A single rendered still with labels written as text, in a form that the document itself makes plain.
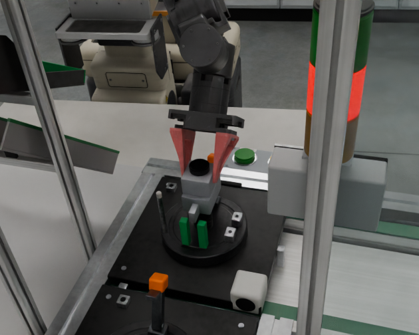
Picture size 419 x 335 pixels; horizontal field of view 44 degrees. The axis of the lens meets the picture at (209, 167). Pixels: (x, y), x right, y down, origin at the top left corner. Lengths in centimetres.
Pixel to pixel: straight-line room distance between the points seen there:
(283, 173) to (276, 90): 253
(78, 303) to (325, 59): 54
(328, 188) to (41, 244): 68
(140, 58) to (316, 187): 108
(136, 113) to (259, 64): 206
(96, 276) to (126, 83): 83
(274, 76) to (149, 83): 176
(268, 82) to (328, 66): 271
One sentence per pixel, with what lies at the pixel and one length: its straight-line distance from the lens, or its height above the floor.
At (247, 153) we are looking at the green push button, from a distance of 100.
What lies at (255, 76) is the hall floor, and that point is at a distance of 321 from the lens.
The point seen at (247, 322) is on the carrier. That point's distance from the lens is 74.
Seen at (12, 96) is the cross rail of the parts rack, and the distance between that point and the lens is 77.
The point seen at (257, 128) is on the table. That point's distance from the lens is 126.
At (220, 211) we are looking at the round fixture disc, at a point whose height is 99.
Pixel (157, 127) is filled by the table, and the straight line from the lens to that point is 130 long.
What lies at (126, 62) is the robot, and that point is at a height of 89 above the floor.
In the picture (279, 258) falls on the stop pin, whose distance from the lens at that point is 84.
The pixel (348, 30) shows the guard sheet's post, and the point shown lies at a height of 141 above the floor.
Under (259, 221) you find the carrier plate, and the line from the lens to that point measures 87.
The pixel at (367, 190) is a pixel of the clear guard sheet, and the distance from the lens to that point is 53.
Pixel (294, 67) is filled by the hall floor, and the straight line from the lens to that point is 331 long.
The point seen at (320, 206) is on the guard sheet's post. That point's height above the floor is 122.
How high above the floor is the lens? 159
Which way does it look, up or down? 39 degrees down
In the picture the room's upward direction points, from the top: 5 degrees counter-clockwise
